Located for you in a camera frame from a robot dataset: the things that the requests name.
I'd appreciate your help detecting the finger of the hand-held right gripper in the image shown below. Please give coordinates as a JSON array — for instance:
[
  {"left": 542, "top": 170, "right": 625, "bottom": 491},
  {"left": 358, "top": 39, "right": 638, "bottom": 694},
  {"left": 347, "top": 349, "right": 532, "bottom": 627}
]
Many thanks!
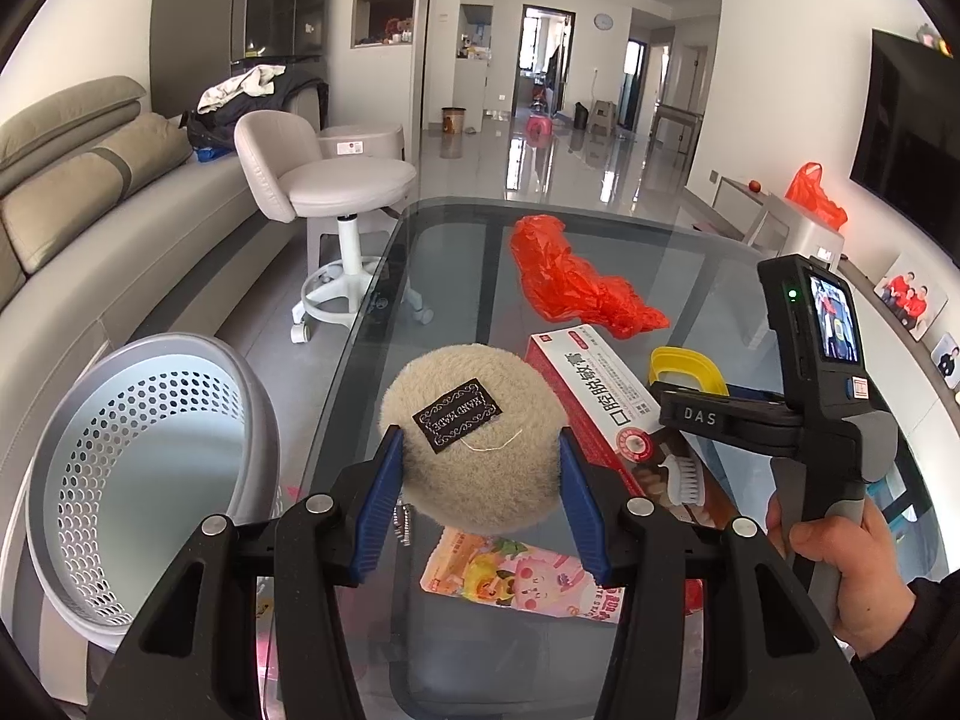
[{"left": 649, "top": 381, "right": 800, "bottom": 460}]

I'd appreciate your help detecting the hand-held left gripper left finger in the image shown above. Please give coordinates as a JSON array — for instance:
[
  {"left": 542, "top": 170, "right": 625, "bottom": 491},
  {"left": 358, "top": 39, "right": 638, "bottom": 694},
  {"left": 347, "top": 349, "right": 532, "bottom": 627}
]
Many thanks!
[{"left": 88, "top": 424, "right": 410, "bottom": 720}]

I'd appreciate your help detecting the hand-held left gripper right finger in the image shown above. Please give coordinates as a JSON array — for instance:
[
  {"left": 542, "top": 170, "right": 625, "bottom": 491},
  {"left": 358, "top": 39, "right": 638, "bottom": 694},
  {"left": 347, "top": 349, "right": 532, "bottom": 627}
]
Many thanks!
[{"left": 556, "top": 427, "right": 878, "bottom": 720}]

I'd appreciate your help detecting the beige plush ball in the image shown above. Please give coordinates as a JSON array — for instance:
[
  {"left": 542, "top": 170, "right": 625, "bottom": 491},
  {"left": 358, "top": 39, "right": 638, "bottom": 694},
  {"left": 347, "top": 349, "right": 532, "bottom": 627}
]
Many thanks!
[{"left": 381, "top": 343, "right": 563, "bottom": 530}]

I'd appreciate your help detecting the grey perforated trash basket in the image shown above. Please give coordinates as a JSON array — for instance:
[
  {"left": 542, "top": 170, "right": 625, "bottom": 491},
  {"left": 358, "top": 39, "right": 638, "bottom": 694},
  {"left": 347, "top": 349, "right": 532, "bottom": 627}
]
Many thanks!
[{"left": 25, "top": 334, "right": 282, "bottom": 653}]

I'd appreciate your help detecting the person's right forearm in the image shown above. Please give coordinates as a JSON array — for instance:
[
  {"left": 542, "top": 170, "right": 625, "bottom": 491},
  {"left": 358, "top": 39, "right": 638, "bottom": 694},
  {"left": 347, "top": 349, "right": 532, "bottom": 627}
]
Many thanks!
[{"left": 851, "top": 568, "right": 960, "bottom": 720}]

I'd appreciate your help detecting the person's right hand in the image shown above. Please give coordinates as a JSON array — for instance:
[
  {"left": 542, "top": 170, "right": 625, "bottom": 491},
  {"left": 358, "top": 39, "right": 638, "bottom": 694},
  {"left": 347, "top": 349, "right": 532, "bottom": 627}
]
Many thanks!
[{"left": 765, "top": 499, "right": 920, "bottom": 657}]

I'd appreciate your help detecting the pink snack packet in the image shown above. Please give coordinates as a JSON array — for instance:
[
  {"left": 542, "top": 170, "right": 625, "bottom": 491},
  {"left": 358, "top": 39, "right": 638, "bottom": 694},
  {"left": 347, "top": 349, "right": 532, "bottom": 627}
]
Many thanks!
[{"left": 420, "top": 527, "right": 627, "bottom": 627}]

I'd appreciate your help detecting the red toothpaste box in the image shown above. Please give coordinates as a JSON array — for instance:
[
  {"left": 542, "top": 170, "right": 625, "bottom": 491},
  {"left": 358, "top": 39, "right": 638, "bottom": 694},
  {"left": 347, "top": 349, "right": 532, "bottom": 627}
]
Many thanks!
[{"left": 523, "top": 324, "right": 740, "bottom": 541}]

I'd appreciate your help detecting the red plastic bag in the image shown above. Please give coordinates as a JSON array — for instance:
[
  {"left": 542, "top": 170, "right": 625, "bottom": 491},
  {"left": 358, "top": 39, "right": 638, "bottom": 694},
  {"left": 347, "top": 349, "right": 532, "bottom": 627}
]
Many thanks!
[{"left": 511, "top": 215, "right": 671, "bottom": 340}]

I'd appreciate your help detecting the orange plastic bag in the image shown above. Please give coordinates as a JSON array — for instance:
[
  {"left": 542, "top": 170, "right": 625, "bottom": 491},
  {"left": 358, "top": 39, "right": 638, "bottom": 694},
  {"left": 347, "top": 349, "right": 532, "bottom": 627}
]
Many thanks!
[{"left": 784, "top": 162, "right": 848, "bottom": 230}]

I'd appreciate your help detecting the black television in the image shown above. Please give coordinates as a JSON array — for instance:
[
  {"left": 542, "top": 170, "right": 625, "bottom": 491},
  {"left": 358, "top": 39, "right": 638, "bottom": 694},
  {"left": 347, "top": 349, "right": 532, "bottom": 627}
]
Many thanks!
[{"left": 850, "top": 28, "right": 960, "bottom": 222}]

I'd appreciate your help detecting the white swivel chair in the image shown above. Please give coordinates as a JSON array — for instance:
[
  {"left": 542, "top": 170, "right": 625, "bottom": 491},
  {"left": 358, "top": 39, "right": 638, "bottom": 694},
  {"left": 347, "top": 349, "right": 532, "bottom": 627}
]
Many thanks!
[{"left": 234, "top": 111, "right": 434, "bottom": 346}]

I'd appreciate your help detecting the white round ottoman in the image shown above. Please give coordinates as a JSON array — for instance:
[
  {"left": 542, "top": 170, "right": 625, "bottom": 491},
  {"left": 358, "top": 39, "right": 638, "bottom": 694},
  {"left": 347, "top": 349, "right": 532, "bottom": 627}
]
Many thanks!
[{"left": 315, "top": 125, "right": 406, "bottom": 162}]

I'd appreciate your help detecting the white cabinet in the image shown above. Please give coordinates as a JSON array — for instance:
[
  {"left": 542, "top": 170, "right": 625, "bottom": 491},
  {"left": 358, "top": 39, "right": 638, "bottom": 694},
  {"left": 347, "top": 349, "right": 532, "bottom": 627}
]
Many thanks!
[{"left": 457, "top": 4, "right": 492, "bottom": 125}]

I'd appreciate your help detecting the dark jacket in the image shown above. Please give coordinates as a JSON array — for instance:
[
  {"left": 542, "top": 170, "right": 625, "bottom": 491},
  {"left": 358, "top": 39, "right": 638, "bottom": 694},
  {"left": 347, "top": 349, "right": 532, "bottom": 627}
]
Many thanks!
[{"left": 184, "top": 64, "right": 331, "bottom": 151}]

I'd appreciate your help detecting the grey sofa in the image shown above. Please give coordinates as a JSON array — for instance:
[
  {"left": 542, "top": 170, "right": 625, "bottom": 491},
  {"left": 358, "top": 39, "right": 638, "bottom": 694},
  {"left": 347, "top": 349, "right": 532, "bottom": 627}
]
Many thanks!
[{"left": 0, "top": 75, "right": 316, "bottom": 511}]

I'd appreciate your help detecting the white cloth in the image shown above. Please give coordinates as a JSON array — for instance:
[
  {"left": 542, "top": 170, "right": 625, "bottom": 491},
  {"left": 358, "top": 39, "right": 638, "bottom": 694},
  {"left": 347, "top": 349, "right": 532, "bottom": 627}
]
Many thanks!
[{"left": 197, "top": 65, "right": 287, "bottom": 113}]

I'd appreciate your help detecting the dark refrigerator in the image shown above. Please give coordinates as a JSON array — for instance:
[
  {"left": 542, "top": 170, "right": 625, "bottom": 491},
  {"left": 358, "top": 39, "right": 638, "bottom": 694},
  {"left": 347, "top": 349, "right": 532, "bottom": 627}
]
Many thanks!
[{"left": 225, "top": 0, "right": 335, "bottom": 65}]

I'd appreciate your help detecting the small photo frame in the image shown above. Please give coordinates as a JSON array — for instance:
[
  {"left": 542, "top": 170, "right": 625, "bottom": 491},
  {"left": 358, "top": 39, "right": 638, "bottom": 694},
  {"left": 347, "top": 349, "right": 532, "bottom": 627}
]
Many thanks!
[{"left": 930, "top": 331, "right": 960, "bottom": 391}]

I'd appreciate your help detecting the large photo frame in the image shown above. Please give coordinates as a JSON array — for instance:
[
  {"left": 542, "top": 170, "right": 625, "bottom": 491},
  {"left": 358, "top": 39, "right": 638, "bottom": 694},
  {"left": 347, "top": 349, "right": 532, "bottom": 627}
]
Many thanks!
[{"left": 874, "top": 253, "right": 947, "bottom": 338}]

